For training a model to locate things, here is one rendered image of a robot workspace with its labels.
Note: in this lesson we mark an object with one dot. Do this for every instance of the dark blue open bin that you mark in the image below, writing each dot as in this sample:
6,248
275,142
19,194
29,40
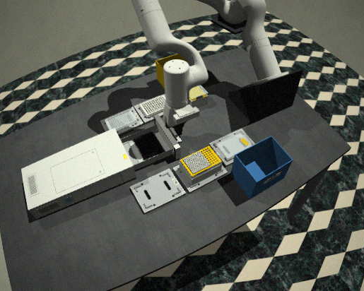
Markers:
253,168

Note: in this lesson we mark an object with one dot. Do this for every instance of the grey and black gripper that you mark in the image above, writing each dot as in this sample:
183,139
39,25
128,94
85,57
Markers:
168,113

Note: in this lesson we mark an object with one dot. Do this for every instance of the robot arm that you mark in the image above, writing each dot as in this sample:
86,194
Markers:
180,76

